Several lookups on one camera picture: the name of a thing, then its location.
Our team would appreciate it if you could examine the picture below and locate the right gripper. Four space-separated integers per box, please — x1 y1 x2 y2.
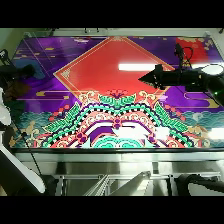
151 64 167 90

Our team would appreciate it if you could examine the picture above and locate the silver frame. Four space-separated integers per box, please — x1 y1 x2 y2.
12 151 224 197

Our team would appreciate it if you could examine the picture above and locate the black cable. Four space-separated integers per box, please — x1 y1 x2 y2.
181 46 195 68

